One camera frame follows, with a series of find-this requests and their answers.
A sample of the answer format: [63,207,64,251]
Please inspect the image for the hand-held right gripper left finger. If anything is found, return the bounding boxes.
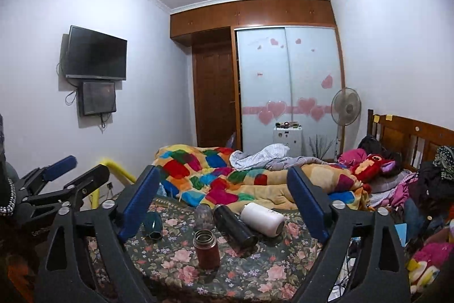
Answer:
[33,164,162,303]

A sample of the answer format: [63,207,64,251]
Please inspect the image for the small white fridge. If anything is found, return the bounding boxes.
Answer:
[273,127,304,158]

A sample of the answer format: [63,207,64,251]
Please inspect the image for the red thermos cup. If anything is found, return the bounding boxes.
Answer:
[193,229,221,270]

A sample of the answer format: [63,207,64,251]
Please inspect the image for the white standing fan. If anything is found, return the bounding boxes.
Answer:
[331,87,361,162]

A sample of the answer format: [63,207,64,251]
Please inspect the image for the colourful patchwork blanket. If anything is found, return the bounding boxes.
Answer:
[153,145,371,212]

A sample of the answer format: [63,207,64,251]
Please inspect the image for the brown wooden door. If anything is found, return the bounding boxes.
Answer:
[192,27,242,152]

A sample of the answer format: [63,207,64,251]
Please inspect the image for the small black monitor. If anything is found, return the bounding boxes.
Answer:
[78,81,117,117]

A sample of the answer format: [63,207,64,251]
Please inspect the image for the wooden bed headboard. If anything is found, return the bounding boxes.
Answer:
[367,109,454,173]

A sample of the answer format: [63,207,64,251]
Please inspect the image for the pile of clothes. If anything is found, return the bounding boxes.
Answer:
[369,146,454,289]

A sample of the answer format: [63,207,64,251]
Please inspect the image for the white cup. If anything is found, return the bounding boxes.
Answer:
[240,202,286,237]

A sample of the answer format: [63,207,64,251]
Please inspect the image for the clear plastic cup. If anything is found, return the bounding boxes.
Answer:
[194,204,215,231]

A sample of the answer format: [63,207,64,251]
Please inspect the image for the yellow plush toy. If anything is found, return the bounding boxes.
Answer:
[408,258,441,294]

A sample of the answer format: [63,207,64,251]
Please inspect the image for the yellow padded rail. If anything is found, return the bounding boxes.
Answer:
[90,157,137,210]

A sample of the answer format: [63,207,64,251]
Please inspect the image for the dark green cup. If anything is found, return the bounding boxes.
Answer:
[142,211,163,240]

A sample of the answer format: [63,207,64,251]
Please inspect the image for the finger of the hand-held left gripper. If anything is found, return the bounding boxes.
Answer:
[18,155,79,200]
[22,164,111,219]

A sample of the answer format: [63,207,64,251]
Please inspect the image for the floral bed sheet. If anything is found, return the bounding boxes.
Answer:
[85,198,355,303]

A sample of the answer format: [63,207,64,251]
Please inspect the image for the black thermos cup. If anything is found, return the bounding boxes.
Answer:
[213,204,259,250]

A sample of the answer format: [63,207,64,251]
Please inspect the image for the pink cloth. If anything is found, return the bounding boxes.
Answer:
[337,149,368,166]

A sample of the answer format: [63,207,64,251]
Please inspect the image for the white bead bracelet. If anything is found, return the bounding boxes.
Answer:
[0,178,17,217]

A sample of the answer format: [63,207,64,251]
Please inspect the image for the wooden wardrobe with sliding doors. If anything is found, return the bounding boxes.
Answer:
[170,0,345,162]

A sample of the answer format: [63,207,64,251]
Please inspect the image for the red plush toy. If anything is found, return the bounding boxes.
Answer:
[349,154,396,183]

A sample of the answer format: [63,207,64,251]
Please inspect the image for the dried branches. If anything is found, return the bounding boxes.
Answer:
[308,134,336,160]

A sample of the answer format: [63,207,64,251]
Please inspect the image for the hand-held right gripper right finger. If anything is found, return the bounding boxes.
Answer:
[287,166,413,303]

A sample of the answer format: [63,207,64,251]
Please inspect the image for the light blue book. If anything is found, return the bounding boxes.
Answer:
[395,223,408,247]

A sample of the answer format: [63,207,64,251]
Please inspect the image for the black wall television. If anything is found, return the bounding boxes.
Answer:
[65,25,128,81]

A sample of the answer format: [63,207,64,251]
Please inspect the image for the grey striped cloth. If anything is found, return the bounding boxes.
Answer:
[230,143,341,172]

